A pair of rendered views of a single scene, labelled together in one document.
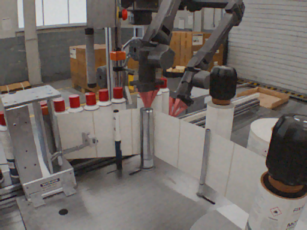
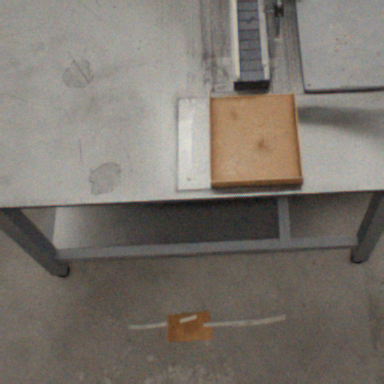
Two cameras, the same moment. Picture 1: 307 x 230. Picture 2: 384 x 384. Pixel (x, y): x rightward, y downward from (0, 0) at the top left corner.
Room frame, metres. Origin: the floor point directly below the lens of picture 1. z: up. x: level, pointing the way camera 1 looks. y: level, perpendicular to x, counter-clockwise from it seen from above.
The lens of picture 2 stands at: (1.97, -1.44, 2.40)
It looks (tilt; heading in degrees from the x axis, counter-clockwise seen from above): 62 degrees down; 130
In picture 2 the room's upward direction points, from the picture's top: 4 degrees counter-clockwise
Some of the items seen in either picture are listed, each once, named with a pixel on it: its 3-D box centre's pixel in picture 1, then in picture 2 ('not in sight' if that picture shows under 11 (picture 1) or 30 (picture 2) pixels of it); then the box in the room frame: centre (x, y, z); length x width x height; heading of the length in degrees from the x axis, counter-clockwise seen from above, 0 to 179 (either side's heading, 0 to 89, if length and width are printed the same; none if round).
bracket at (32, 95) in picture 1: (29, 95); not in sight; (0.52, 0.29, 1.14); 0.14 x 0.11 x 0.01; 128
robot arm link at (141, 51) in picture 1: (148, 57); not in sight; (0.78, 0.01, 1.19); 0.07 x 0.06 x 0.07; 38
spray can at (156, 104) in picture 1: (154, 107); not in sight; (0.88, -0.02, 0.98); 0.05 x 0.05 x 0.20
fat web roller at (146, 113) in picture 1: (146, 139); not in sight; (0.62, 0.01, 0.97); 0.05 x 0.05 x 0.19
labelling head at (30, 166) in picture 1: (36, 142); not in sight; (0.53, 0.30, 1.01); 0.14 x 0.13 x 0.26; 128
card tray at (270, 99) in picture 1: (264, 97); (254, 135); (1.47, -0.76, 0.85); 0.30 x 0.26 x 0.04; 128
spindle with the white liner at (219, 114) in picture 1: (219, 114); not in sight; (0.69, -0.21, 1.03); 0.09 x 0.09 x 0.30
